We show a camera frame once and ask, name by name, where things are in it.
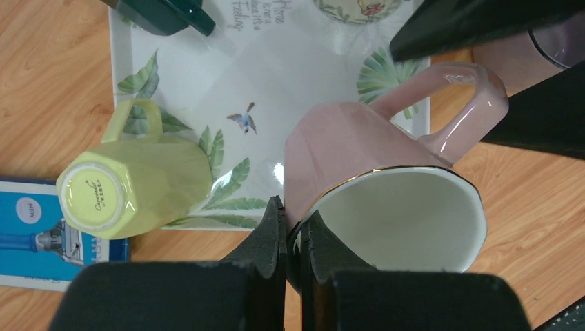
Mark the pink faceted mug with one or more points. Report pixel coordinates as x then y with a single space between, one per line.
391 199

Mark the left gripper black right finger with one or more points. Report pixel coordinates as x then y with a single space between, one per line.
340 291

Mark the large floral cream mug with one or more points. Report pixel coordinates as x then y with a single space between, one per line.
358 11

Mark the dark green faceted mug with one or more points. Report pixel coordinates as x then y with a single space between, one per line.
165 17

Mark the lime green faceted mug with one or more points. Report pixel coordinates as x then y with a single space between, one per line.
137 179

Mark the floral white serving tray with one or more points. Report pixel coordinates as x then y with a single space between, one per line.
239 92

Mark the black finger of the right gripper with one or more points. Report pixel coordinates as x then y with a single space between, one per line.
440 26
546 117

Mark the purple mug black handle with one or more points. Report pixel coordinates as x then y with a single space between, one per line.
531 57

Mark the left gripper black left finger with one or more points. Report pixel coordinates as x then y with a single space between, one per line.
245 290

